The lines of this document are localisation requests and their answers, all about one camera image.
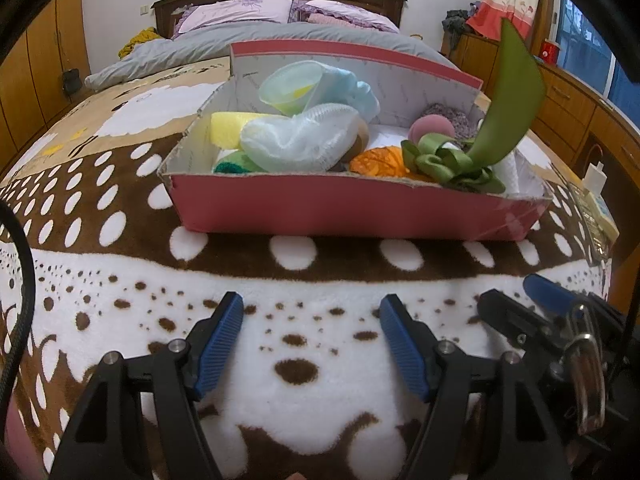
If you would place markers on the green ribbon bow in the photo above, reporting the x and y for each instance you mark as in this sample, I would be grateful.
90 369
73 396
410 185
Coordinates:
505 110

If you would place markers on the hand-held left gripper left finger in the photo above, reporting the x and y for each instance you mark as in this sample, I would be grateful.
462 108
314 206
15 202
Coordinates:
220 345

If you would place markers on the brown white spotted blanket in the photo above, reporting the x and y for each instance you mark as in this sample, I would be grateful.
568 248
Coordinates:
325 280

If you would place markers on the yellow sponge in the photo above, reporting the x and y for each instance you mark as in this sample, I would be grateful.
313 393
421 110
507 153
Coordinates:
227 130

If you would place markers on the wooden wardrobe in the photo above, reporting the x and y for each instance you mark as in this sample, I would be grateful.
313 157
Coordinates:
40 60

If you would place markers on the blue face mask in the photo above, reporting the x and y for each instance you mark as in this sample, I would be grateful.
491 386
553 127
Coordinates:
350 95

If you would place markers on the clear plastic bag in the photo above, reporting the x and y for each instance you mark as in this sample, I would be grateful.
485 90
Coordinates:
295 140

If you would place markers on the grey duvet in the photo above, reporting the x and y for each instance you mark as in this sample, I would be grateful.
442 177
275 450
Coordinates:
175 50

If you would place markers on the lilac pillow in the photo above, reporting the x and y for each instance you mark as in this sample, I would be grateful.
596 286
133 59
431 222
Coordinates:
235 12
350 15

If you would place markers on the tan sheep print blanket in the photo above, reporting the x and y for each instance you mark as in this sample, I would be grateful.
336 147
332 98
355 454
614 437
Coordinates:
150 95

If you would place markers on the yellow knit garment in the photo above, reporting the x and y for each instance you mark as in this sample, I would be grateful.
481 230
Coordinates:
140 40

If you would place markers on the clear plastic cup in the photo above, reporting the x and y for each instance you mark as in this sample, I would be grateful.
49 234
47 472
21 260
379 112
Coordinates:
287 85

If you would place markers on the tan foam ball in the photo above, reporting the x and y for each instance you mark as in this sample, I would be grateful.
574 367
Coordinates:
361 140

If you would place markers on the window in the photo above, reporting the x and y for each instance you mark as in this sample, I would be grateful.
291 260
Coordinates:
585 45

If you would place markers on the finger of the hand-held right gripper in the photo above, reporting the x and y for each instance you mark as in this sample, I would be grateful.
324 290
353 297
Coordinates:
520 332
550 295

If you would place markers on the white and red curtain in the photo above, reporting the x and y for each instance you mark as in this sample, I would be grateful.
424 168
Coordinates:
495 5

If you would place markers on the pale yellow box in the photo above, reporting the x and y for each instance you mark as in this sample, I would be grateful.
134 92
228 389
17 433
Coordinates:
607 220

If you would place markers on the grey knit sock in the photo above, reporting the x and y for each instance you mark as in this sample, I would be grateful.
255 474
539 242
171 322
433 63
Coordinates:
452 112

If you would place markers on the green white lettered sock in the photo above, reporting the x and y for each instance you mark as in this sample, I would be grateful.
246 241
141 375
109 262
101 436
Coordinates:
235 162

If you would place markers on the wooden cabinet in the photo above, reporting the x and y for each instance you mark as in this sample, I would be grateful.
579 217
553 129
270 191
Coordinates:
565 95

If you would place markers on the orange mesh cloth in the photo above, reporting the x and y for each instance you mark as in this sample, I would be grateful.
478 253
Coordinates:
377 162

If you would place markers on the pile of dark clothes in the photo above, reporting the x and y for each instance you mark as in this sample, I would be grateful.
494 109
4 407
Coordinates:
456 27

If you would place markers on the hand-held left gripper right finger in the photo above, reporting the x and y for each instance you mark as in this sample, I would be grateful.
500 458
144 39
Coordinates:
402 350

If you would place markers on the red mug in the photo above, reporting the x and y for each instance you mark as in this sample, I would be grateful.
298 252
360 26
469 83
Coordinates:
550 51

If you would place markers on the white waffle towel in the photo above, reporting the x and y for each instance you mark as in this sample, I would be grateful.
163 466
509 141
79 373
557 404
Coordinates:
511 172

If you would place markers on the red cardboard box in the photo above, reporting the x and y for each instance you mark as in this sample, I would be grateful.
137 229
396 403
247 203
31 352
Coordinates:
325 210

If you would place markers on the white charger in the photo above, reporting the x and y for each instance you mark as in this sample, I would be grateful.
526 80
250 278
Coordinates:
595 177

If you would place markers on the pink ball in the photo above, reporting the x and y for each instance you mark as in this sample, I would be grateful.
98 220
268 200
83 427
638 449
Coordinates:
432 127

